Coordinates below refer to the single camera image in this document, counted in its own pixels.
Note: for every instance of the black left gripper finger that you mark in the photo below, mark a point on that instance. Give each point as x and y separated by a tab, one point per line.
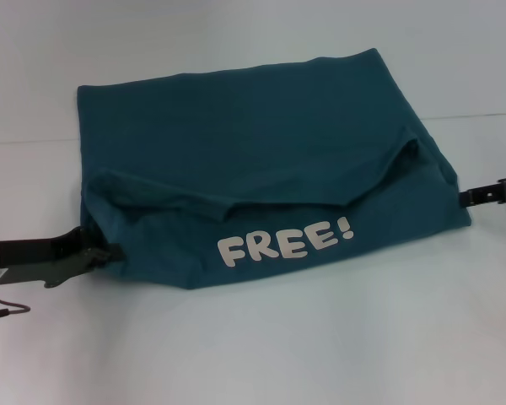
114	253

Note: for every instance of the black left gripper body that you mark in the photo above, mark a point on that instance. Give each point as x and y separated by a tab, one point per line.
46	257

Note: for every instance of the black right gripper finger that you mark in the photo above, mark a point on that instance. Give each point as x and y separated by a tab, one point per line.
478	197

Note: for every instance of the teal t-shirt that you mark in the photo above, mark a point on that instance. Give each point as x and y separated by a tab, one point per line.
257	139

